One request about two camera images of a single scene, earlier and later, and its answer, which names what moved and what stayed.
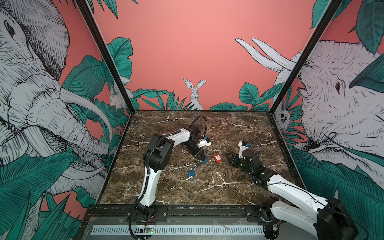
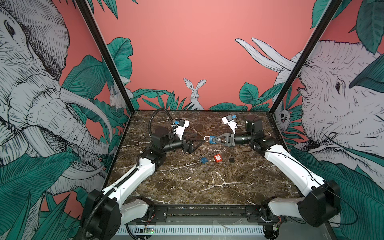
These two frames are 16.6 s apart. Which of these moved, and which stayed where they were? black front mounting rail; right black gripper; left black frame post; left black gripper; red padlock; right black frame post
Moved: left black gripper; right black gripper
Stayed: red padlock; black front mounting rail; left black frame post; right black frame post
